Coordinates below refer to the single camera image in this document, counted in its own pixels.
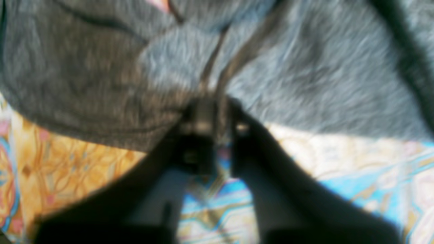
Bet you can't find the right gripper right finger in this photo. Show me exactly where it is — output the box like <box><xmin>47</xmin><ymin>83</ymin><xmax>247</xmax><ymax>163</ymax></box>
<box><xmin>228</xmin><ymin>102</ymin><xmax>401</xmax><ymax>244</ymax></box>

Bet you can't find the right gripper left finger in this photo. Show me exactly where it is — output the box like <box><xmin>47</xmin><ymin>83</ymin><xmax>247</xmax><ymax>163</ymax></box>
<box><xmin>35</xmin><ymin>99</ymin><xmax>217</xmax><ymax>244</ymax></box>

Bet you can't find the grey t-shirt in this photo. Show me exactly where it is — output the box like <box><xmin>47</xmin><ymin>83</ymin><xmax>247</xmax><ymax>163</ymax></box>
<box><xmin>1</xmin><ymin>0</ymin><xmax>433</xmax><ymax>151</ymax></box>

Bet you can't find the patterned tablecloth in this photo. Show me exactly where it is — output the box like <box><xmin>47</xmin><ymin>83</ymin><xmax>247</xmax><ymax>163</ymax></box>
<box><xmin>0</xmin><ymin>97</ymin><xmax>433</xmax><ymax>244</ymax></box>

